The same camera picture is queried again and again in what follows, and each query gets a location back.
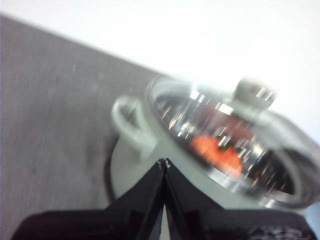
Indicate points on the glass lid with green knob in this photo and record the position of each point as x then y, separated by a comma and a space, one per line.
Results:
252, 92

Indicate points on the pale green electric steamer pot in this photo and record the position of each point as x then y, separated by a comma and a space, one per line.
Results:
127, 172

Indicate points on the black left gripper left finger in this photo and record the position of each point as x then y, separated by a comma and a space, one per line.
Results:
100, 225

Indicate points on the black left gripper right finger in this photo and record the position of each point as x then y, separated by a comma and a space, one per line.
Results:
225, 225

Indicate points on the orange pumpkin with green stem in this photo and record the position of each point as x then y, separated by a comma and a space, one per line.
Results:
210, 150

